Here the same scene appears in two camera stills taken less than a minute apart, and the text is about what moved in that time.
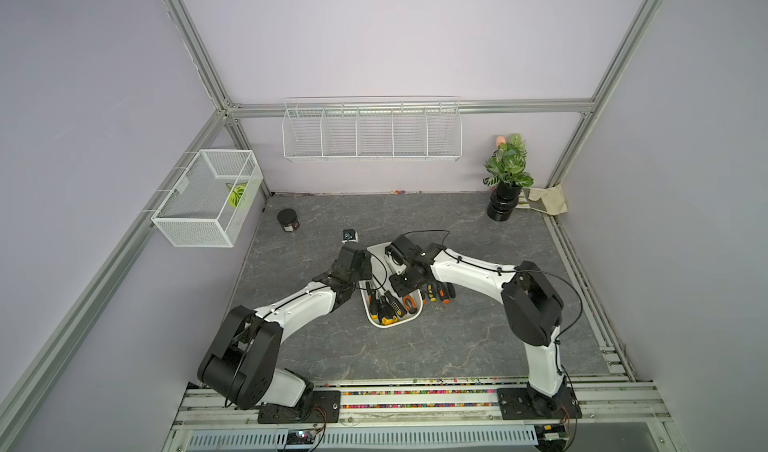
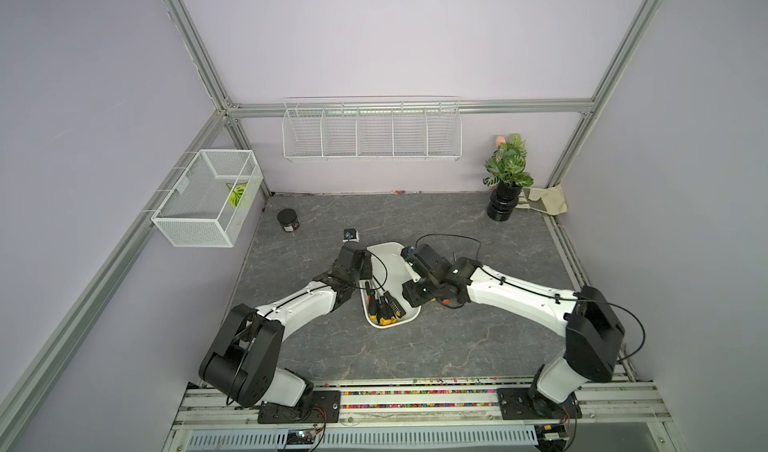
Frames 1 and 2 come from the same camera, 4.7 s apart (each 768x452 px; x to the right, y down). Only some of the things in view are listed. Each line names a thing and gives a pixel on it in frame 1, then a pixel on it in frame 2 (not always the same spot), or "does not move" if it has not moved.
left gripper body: [363, 274] does not move
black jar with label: [288, 219] does not move
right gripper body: [404, 280] -> [427, 288]
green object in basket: [236, 192] does not move
